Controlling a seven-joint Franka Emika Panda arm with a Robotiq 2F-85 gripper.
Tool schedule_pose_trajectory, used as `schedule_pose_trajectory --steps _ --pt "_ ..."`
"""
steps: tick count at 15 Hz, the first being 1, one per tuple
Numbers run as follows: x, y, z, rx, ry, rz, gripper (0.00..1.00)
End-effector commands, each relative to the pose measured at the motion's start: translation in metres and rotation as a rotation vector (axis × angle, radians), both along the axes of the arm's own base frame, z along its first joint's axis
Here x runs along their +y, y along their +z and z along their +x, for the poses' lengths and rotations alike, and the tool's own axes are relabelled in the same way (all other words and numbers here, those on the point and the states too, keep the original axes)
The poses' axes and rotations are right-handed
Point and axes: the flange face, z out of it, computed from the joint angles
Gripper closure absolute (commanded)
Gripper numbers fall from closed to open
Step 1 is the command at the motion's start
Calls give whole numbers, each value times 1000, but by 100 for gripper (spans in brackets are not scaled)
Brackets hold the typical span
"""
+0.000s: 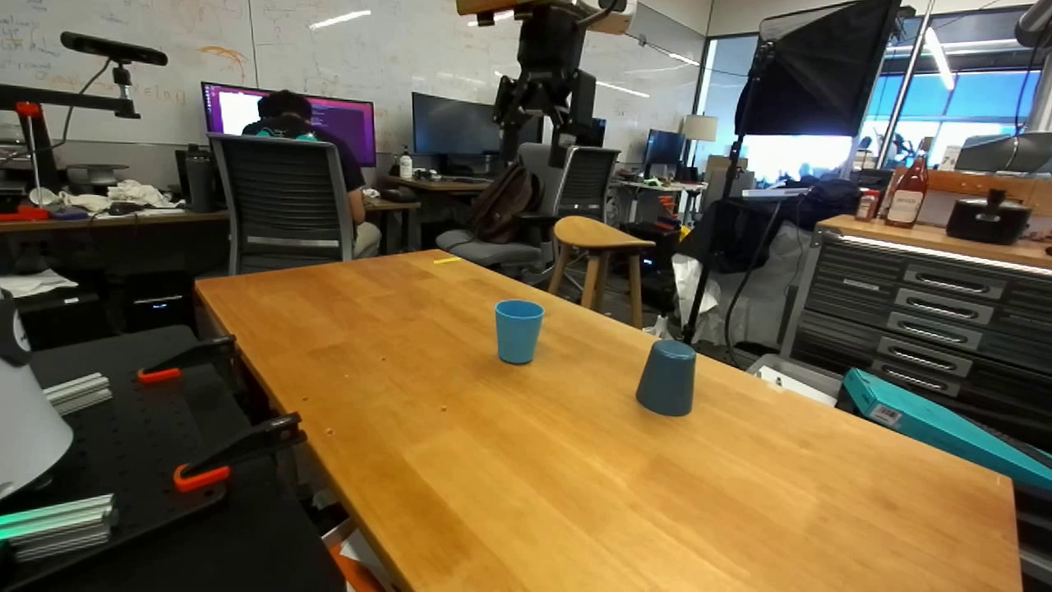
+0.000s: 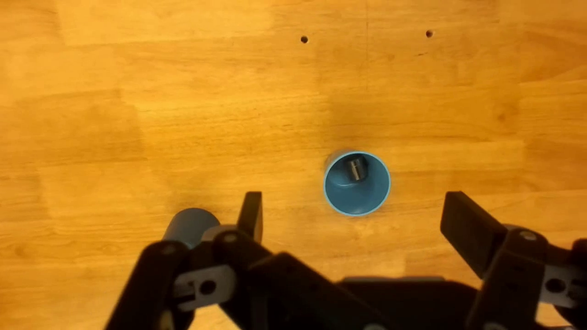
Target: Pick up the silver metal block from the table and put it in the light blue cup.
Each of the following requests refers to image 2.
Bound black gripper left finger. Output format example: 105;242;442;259
103;189;393;330

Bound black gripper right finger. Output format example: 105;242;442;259
438;189;587;330

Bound silver metal block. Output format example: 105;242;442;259
347;154;371;183

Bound dark blue plastic cup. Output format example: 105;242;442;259
160;205;224;249

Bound light blue plastic cup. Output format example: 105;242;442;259
321;149;394;218

